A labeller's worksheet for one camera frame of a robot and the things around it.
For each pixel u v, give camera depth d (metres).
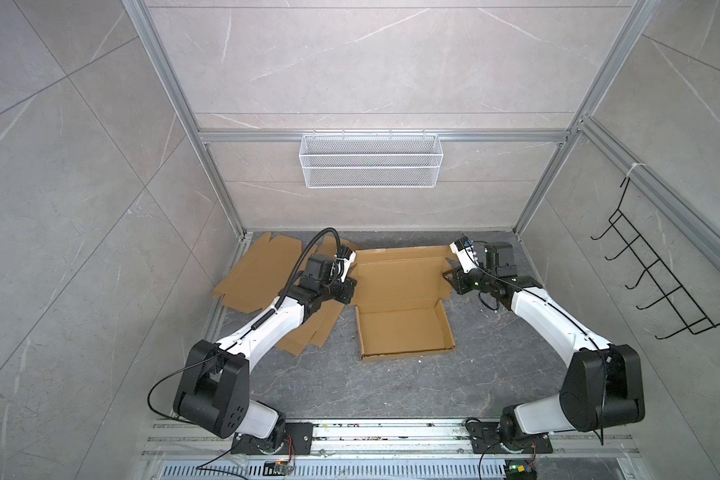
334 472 0.70
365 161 1.01
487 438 0.73
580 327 0.48
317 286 0.66
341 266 0.73
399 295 0.92
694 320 0.58
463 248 0.76
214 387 0.43
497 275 0.66
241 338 0.47
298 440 0.73
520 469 0.70
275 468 0.71
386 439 0.75
